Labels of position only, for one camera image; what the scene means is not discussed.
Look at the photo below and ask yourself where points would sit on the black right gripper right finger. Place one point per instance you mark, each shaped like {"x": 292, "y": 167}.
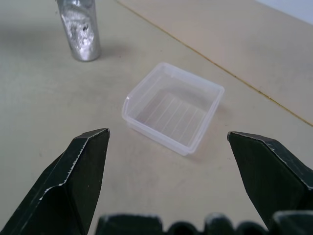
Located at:
{"x": 269, "y": 176}

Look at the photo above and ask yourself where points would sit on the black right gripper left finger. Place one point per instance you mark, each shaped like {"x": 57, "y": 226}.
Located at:
{"x": 61, "y": 186}

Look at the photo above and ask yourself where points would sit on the clear plastic square container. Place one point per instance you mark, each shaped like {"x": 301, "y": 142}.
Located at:
{"x": 171, "y": 107}

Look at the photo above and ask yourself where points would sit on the silver foil-wrapped cylinder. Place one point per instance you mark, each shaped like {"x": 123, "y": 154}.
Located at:
{"x": 79, "y": 29}

